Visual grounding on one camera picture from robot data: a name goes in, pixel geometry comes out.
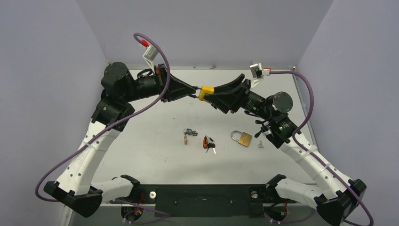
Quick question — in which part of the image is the large brass padlock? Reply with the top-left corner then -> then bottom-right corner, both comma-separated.
231,130 -> 253,147

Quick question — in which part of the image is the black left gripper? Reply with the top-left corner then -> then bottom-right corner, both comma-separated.
123,63 -> 196,103

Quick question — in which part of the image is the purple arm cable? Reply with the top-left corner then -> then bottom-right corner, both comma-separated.
34,32 -> 171,203
269,70 -> 375,226

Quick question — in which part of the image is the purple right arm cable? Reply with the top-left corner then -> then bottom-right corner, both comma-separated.
269,70 -> 375,226

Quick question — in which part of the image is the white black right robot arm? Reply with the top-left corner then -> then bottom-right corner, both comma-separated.
199,74 -> 366,226

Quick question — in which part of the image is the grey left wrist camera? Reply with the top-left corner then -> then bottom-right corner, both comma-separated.
141,39 -> 159,73

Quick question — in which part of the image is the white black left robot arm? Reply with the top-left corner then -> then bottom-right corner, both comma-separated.
44,62 -> 197,218

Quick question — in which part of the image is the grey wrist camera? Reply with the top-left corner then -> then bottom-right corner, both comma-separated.
141,39 -> 159,73
249,62 -> 271,89

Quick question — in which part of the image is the aluminium table frame rail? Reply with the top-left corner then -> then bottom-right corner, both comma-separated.
64,183 -> 315,207

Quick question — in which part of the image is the orange black padlock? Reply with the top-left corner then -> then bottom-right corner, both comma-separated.
202,136 -> 209,149

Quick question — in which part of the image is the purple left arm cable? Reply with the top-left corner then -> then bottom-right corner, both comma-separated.
34,32 -> 171,203

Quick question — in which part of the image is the black-headed keys bunch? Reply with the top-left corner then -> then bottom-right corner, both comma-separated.
206,136 -> 216,154

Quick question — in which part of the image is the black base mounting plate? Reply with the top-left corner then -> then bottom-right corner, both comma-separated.
123,184 -> 289,218

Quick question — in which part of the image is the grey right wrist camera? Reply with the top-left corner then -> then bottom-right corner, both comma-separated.
249,62 -> 271,89

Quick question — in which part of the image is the yellow black padlock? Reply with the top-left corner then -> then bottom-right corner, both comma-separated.
189,86 -> 215,102

